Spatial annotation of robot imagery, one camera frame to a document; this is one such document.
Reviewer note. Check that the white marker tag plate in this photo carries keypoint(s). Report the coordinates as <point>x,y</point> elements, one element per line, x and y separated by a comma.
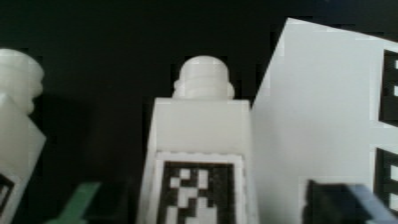
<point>325,118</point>

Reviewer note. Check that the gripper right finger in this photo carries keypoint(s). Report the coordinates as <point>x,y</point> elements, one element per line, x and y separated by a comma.
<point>342,204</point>

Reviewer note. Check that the white table leg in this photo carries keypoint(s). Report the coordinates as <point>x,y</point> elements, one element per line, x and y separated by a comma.
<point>197,183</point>
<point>21,137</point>

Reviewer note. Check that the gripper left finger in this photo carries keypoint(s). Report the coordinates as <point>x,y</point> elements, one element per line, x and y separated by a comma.
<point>76,206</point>

